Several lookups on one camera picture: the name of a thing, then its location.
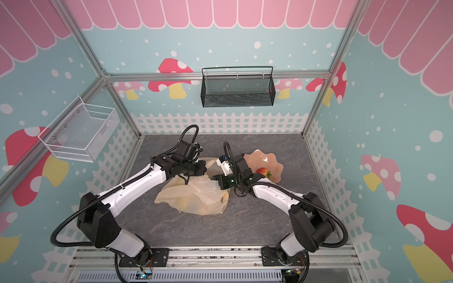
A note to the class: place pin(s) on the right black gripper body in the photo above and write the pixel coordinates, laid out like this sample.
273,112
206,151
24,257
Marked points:
229,181

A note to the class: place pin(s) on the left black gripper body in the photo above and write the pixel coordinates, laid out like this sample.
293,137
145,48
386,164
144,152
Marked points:
193,168

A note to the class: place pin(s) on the red apple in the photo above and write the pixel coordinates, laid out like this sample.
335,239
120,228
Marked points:
264,171

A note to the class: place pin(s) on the translucent cream plastic bag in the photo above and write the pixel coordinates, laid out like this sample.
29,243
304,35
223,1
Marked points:
201,196

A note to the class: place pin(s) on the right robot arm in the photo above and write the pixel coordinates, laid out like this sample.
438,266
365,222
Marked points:
310,223

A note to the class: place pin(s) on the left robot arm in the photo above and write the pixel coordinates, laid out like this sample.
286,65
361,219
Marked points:
98,219

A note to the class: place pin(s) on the pink flower-shaped fruit plate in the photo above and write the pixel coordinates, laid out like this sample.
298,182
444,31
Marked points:
257,159

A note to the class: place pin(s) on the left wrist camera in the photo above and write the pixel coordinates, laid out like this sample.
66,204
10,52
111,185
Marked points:
187,152

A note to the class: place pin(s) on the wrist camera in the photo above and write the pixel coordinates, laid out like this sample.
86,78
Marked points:
187,152
237,165

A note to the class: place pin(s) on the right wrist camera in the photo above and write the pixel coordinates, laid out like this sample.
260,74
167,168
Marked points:
237,165

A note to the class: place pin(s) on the black mesh wall basket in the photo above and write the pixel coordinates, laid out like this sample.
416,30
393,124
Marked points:
244,86

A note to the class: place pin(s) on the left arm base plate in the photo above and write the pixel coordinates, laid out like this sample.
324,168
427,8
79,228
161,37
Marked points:
149,257

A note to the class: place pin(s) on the white wire wall basket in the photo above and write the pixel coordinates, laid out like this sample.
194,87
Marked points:
80,132

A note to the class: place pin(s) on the aluminium mounting rail frame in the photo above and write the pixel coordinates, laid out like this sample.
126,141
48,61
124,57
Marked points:
218,264

